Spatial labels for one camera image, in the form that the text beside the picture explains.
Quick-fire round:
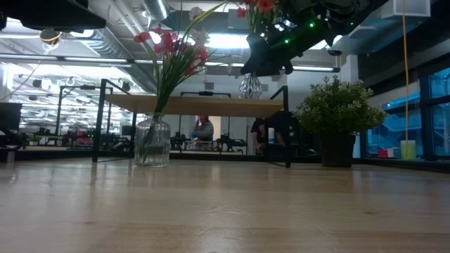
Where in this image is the silver round air duct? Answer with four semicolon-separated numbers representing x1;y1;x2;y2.
142;0;169;21

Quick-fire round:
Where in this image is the black monitor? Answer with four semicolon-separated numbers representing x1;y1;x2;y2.
0;101;23;133

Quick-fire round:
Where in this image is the wooden shelf with black legs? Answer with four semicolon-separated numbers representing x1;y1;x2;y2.
91;79;292;169

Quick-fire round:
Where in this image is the green plastic cup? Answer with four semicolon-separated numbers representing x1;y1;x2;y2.
400;139;417;161

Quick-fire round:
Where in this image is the person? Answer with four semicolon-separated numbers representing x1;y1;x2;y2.
191;115;215;150
250;117;268;155

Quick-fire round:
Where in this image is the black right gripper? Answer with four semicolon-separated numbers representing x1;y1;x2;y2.
240;13;338;77

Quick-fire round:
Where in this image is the red artificial flower bunch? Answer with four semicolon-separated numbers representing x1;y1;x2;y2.
236;0;282;36
133;26;210;162

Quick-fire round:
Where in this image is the diamond-patterned glass vase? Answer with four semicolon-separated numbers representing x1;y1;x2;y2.
238;72;264;100

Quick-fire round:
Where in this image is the long linear ceiling light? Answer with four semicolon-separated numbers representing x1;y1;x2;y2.
0;52;341;74

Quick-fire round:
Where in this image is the ribbed round glass vase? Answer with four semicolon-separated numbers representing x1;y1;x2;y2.
133;112;172;168

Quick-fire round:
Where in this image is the white artificial flower bunch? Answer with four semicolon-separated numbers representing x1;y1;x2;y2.
154;0;231;113

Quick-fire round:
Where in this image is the green potted plant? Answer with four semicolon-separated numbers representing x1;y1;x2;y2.
294;75;387;169

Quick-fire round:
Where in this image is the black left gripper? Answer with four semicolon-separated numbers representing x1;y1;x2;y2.
0;0;107;32

